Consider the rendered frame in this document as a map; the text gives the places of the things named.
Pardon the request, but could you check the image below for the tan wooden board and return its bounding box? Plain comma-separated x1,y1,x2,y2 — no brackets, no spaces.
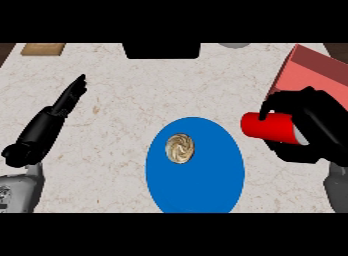
21,42,68,56

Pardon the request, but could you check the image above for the red can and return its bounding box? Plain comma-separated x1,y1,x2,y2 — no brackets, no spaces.
239,111,311,146

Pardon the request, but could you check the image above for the tan round pastry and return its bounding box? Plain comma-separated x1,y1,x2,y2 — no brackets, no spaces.
164,133,196,165

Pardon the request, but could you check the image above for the black appliance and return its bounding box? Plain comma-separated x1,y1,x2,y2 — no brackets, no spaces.
121,42,202,60

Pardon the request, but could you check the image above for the red cardboard box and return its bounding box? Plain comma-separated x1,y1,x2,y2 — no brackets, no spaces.
264,43,348,129

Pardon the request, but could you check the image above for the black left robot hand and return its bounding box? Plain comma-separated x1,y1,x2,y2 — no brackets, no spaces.
0,73,88,169

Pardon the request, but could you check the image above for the grey round object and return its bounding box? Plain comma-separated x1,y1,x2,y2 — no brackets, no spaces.
217,42,252,50

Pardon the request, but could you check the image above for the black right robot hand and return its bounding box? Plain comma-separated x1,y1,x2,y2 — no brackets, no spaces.
258,85,348,168

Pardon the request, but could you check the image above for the blue plate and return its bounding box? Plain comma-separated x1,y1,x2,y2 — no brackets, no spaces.
145,116,246,214

